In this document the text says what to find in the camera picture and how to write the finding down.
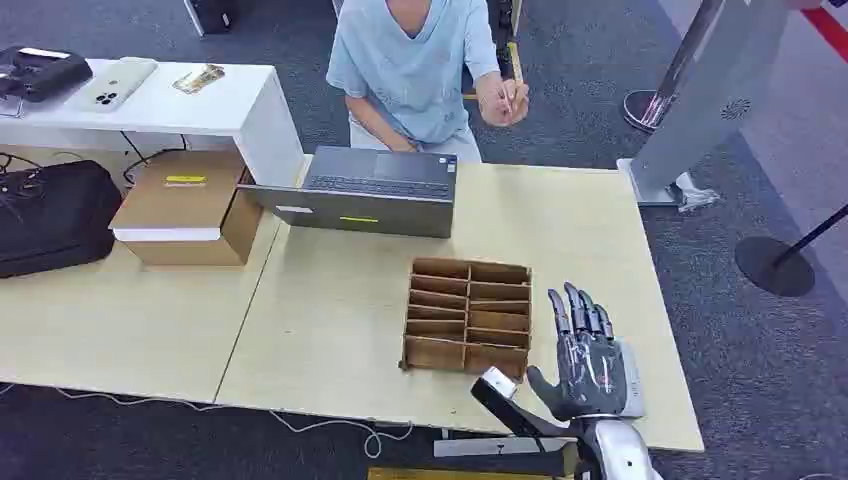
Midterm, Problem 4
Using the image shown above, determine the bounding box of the person's left hand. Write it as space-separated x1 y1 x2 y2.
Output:
475 71 531 128

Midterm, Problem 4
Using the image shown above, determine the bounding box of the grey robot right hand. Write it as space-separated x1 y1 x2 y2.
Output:
526 282 630 423

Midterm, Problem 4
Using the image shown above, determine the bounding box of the stack of cards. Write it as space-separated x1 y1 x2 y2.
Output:
501 79 521 121

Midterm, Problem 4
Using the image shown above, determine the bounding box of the yellow bordered floor mat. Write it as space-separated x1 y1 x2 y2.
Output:
462 39 526 102

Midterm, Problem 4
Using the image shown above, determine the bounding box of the grey flat card reader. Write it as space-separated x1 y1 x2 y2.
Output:
616 340 646 419

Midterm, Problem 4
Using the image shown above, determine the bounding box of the person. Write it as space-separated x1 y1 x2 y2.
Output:
325 0 531 164

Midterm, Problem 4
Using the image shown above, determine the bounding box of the wooden compartment card box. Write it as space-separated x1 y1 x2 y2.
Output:
399 256 533 383

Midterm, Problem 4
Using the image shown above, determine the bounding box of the grey open laptop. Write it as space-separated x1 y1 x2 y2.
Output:
237 145 460 240

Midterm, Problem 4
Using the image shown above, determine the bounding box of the clear plastic bag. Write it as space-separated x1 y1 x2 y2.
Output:
674 172 721 214

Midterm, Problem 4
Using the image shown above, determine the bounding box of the grey kiosk stand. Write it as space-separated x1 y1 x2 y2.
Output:
616 0 791 208

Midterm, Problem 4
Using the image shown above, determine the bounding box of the white side table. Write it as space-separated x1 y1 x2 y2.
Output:
0 58 306 189

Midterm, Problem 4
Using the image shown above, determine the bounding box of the gold foil packet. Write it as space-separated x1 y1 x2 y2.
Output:
172 64 227 95

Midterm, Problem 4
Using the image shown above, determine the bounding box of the brown cardboard box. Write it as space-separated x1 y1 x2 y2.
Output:
109 148 265 268

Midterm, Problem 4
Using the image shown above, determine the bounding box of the pale smartphone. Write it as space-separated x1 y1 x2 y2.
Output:
82 56 160 113

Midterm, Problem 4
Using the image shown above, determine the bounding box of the black soft bag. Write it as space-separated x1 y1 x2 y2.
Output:
0 160 125 280

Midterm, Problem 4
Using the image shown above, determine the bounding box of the black pouch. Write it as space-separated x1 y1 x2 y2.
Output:
0 44 94 104

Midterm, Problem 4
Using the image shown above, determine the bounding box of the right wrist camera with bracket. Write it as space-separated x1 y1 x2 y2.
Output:
470 367 576 440

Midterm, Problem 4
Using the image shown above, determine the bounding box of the chrome stanchion post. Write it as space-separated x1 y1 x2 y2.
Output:
621 0 725 135

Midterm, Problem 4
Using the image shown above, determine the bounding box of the black stanchion post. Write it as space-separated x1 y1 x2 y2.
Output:
734 203 848 299

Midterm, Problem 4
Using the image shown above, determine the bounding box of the black cabinet with white frame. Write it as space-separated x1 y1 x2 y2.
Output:
183 0 234 38

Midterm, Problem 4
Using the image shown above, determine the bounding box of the black power cable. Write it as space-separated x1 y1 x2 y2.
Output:
120 131 190 187

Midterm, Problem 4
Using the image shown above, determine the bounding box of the white floor cable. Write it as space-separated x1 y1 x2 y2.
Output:
0 382 415 460

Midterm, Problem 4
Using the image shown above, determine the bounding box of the black cable bundle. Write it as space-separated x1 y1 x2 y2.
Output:
0 152 44 213

